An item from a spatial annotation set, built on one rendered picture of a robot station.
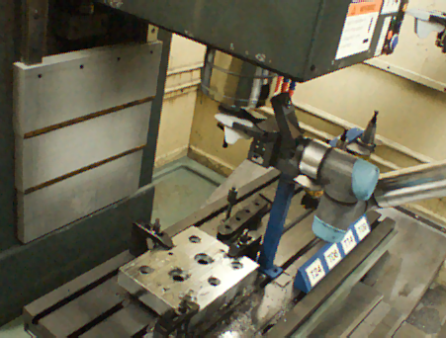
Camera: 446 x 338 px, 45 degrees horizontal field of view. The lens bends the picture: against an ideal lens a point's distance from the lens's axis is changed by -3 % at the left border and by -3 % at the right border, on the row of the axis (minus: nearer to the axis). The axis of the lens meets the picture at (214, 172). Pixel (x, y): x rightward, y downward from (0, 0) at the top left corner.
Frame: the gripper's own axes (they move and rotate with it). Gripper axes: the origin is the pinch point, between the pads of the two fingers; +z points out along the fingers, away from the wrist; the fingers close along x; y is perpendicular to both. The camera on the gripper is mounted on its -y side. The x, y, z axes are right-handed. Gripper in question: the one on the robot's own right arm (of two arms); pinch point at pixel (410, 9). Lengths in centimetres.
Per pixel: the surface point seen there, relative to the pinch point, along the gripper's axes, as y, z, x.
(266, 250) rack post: 72, 18, 0
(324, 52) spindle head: 5.8, 19.9, -31.1
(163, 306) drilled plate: 72, 41, -31
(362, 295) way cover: 96, -19, 20
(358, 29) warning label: 2.7, 13.6, -20.3
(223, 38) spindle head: 8.1, 38.4, -27.1
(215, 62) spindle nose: 15.1, 39.5, -21.2
